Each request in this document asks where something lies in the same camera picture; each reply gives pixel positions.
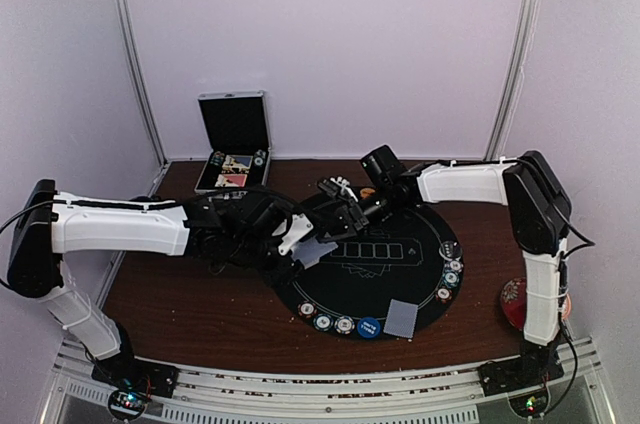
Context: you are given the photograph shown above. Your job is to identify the green blue 50 chip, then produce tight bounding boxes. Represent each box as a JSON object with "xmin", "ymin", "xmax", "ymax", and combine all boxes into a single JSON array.
[
  {"xmin": 313, "ymin": 314, "xmax": 334, "ymax": 332},
  {"xmin": 442, "ymin": 271, "xmax": 461, "ymax": 289}
]

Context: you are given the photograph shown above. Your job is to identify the red card deck in case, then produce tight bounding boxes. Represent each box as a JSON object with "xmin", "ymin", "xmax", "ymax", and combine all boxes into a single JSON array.
[{"xmin": 215, "ymin": 174, "xmax": 248, "ymax": 188}]

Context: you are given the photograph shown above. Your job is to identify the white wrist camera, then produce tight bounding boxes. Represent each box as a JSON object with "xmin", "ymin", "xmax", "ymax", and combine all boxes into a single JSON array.
[
  {"xmin": 272, "ymin": 214, "xmax": 314, "ymax": 256},
  {"xmin": 317, "ymin": 176, "xmax": 359, "ymax": 202}
]

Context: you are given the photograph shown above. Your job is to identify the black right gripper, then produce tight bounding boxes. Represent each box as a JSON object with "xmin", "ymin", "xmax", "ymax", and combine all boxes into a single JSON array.
[{"xmin": 321, "ymin": 183, "xmax": 405, "ymax": 242}]

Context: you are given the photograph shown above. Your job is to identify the metal frame post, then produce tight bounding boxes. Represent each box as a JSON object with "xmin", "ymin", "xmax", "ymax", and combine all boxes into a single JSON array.
[
  {"xmin": 114, "ymin": 0, "xmax": 168, "ymax": 167},
  {"xmin": 484, "ymin": 0, "xmax": 540, "ymax": 160}
]

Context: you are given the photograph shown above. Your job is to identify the front aluminium rail base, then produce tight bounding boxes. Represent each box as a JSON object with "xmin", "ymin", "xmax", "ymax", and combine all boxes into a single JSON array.
[{"xmin": 35, "ymin": 338, "xmax": 621, "ymax": 423}]

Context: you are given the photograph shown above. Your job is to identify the face-down cards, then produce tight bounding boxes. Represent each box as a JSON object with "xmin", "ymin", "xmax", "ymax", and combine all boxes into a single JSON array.
[{"xmin": 383, "ymin": 299, "xmax": 419, "ymax": 339}]

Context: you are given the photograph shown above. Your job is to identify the green chip stack in case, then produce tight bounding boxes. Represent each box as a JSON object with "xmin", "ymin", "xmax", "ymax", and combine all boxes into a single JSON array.
[{"xmin": 252, "ymin": 150, "xmax": 267, "ymax": 167}]

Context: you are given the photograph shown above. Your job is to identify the blue card deck in case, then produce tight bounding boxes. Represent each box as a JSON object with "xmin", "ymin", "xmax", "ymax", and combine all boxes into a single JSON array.
[{"xmin": 223, "ymin": 154, "xmax": 253, "ymax": 172}]

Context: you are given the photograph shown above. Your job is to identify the round black poker mat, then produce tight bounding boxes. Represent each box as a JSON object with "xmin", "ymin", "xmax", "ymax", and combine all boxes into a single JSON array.
[{"xmin": 275, "ymin": 204, "xmax": 464, "ymax": 341}]

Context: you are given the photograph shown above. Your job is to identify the right metal frame post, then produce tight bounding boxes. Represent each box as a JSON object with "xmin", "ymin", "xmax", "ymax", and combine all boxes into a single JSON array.
[{"xmin": 484, "ymin": 0, "xmax": 540, "ymax": 160}]

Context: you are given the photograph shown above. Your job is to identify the mixed chip stack in case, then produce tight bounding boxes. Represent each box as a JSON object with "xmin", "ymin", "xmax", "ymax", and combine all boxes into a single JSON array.
[{"xmin": 208, "ymin": 151, "xmax": 226, "ymax": 167}]

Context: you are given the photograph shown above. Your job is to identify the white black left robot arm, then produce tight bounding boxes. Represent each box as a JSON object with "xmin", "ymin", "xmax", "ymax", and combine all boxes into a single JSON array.
[{"xmin": 1, "ymin": 179, "xmax": 316, "ymax": 388}]

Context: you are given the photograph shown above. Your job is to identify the left metal frame post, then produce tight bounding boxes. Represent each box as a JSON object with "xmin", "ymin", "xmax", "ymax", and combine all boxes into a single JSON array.
[{"xmin": 114, "ymin": 0, "xmax": 168, "ymax": 167}]

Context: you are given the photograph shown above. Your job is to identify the brown 100 chip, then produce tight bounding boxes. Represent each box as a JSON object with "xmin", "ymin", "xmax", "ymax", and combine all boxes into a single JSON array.
[
  {"xmin": 435, "ymin": 287, "xmax": 453, "ymax": 304},
  {"xmin": 298, "ymin": 301, "xmax": 317, "ymax": 319}
]

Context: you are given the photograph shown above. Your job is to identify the red floral plate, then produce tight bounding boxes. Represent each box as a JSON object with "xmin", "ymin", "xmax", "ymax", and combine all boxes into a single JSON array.
[{"xmin": 500, "ymin": 277, "xmax": 526, "ymax": 331}]

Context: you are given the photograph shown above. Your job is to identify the blue small blind button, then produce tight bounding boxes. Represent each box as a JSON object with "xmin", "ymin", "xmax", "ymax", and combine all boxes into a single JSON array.
[{"xmin": 356, "ymin": 317, "xmax": 382, "ymax": 340}]

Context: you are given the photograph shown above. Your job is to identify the grey playing card deck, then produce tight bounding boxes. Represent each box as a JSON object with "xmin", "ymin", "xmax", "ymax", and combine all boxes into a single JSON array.
[{"xmin": 292, "ymin": 237, "xmax": 338, "ymax": 269}]

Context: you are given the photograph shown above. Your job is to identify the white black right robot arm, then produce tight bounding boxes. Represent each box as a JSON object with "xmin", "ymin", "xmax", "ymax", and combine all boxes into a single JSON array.
[{"xmin": 317, "ymin": 146, "xmax": 572, "ymax": 346}]

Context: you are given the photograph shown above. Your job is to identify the orange big blind button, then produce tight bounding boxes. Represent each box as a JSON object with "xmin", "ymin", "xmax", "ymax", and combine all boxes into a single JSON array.
[{"xmin": 360, "ymin": 187, "xmax": 375, "ymax": 198}]

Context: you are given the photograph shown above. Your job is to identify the blue white 10 chip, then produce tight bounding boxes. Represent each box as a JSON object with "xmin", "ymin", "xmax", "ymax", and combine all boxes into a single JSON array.
[
  {"xmin": 334, "ymin": 315, "xmax": 356, "ymax": 335},
  {"xmin": 445, "ymin": 260, "xmax": 464, "ymax": 273}
]

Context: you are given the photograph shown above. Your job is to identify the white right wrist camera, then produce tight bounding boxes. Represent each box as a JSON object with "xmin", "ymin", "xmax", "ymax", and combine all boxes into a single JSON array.
[{"xmin": 317, "ymin": 176, "xmax": 359, "ymax": 202}]

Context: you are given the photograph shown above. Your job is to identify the black white dealer button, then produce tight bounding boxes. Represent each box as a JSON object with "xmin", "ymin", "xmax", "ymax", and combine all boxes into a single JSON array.
[{"xmin": 439, "ymin": 241, "xmax": 463, "ymax": 261}]

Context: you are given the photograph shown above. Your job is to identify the aluminium poker case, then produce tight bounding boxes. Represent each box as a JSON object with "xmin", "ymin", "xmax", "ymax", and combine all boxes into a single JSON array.
[{"xmin": 195, "ymin": 91, "xmax": 271, "ymax": 194}]

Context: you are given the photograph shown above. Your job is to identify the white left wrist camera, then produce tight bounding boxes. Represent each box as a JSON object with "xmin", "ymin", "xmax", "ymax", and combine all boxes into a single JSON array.
[{"xmin": 272, "ymin": 214, "xmax": 314, "ymax": 256}]

